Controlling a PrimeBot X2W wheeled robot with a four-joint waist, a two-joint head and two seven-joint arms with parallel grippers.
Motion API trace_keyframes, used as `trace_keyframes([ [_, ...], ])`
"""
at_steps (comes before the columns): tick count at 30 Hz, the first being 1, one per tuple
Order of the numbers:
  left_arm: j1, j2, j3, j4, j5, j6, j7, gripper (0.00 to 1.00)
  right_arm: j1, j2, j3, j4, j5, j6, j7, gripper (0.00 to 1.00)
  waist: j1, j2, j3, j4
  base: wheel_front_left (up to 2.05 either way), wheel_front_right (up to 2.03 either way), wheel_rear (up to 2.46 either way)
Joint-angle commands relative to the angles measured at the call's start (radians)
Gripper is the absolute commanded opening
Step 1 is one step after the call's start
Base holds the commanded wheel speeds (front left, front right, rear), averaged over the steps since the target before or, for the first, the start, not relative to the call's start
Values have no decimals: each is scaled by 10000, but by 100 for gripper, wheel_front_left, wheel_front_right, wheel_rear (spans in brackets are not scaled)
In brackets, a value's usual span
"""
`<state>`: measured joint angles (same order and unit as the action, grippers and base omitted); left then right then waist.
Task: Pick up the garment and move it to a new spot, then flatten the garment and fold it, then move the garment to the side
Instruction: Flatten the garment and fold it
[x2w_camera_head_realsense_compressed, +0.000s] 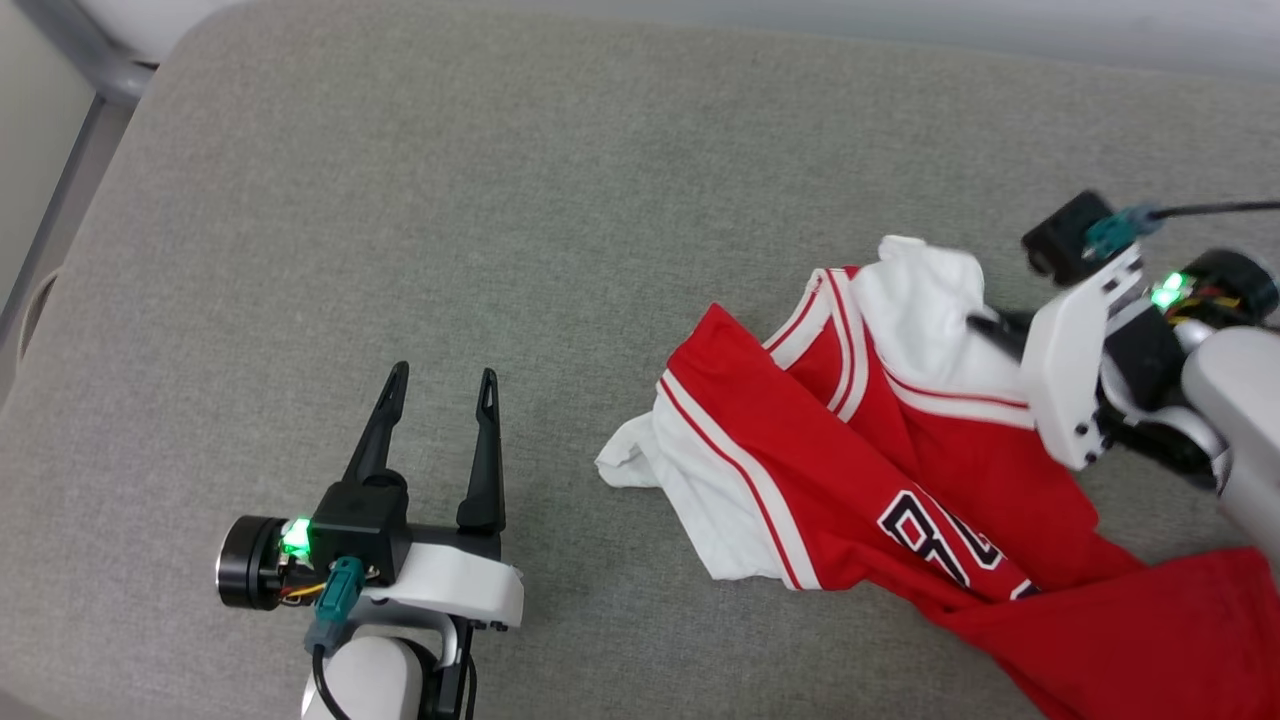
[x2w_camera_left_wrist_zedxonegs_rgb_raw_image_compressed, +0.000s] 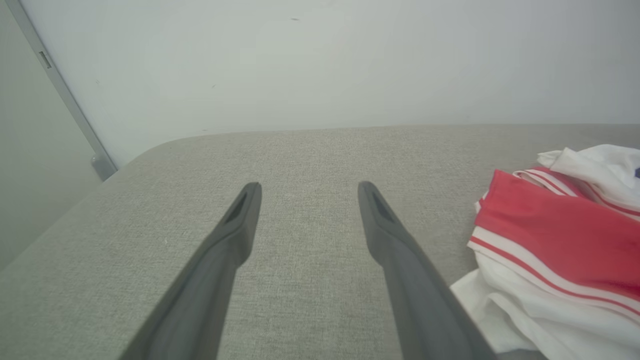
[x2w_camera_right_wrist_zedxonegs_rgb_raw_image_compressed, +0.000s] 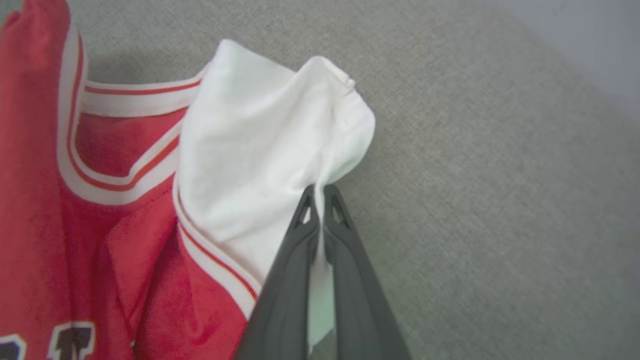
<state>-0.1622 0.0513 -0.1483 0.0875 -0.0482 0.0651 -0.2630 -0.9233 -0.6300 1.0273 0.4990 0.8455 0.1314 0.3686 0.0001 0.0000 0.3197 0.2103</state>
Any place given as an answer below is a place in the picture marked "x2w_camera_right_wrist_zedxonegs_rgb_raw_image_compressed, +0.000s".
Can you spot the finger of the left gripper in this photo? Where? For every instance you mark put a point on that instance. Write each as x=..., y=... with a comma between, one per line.
x=282, y=310
x=362, y=315

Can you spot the red basketball jersey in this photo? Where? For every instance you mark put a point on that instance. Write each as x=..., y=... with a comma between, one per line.
x=125, y=225

